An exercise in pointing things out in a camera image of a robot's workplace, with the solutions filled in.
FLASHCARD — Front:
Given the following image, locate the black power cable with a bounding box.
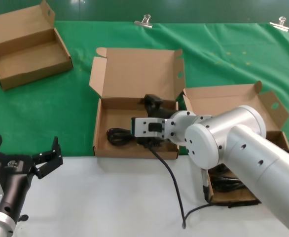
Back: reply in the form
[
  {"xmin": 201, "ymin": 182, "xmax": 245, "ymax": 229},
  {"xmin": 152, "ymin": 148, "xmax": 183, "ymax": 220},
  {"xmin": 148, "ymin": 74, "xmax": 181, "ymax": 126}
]
[{"xmin": 106, "ymin": 127, "xmax": 165, "ymax": 149}]

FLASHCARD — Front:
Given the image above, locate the black camera cable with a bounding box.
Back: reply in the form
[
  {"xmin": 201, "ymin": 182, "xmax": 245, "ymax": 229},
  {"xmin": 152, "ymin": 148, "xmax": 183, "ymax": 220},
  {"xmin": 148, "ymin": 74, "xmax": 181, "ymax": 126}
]
[{"xmin": 144, "ymin": 144, "xmax": 216, "ymax": 223}]

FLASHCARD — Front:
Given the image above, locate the silver metal binder clip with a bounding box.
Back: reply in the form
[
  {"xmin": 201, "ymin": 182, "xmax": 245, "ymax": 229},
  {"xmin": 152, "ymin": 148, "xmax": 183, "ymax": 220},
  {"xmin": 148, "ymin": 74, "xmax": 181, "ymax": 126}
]
[
  {"xmin": 269, "ymin": 16, "xmax": 289, "ymax": 32},
  {"xmin": 134, "ymin": 14, "xmax": 153, "ymax": 30}
]

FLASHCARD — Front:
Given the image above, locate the cardboard box holding cables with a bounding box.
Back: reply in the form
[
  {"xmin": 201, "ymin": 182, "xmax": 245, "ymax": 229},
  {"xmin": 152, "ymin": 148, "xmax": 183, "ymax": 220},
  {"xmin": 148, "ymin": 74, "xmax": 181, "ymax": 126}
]
[{"xmin": 182, "ymin": 80, "xmax": 289, "ymax": 205}]

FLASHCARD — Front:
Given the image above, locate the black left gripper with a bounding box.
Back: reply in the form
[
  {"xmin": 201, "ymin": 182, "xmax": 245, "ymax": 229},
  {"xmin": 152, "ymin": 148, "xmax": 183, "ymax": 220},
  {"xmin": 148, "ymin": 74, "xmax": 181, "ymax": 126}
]
[{"xmin": 0, "ymin": 134, "xmax": 64, "ymax": 219}]

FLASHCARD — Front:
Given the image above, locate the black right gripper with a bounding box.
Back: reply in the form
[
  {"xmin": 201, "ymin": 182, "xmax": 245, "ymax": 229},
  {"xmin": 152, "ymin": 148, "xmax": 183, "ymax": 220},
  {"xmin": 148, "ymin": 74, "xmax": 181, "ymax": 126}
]
[{"xmin": 138, "ymin": 94, "xmax": 175, "ymax": 118}]

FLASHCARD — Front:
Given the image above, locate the green table cloth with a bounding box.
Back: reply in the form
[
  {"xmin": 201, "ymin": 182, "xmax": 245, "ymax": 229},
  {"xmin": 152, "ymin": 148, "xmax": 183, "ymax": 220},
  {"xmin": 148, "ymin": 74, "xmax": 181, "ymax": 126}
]
[{"xmin": 0, "ymin": 20, "xmax": 289, "ymax": 158}]

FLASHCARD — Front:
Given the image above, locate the pile of black cables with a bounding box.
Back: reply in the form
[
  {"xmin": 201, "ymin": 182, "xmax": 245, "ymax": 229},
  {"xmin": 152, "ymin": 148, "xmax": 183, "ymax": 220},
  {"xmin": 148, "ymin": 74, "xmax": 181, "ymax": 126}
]
[{"xmin": 208, "ymin": 164, "xmax": 250, "ymax": 193}]

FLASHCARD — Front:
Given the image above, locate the wide cardboard box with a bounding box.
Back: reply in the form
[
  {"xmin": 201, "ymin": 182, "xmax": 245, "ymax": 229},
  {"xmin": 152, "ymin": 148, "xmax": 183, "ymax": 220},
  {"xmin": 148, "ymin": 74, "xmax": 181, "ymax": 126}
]
[{"xmin": 89, "ymin": 47, "xmax": 186, "ymax": 160}]

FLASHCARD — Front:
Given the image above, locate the narrow open cardboard box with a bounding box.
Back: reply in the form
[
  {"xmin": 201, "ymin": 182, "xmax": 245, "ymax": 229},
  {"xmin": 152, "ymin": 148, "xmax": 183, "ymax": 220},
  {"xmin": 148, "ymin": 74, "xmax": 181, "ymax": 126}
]
[{"xmin": 0, "ymin": 0, "xmax": 73, "ymax": 91}]

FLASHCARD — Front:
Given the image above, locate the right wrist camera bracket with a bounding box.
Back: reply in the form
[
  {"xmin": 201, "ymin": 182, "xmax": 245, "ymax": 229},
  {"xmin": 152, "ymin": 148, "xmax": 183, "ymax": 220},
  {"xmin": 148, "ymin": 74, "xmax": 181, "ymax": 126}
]
[{"xmin": 131, "ymin": 117, "xmax": 176, "ymax": 139}]

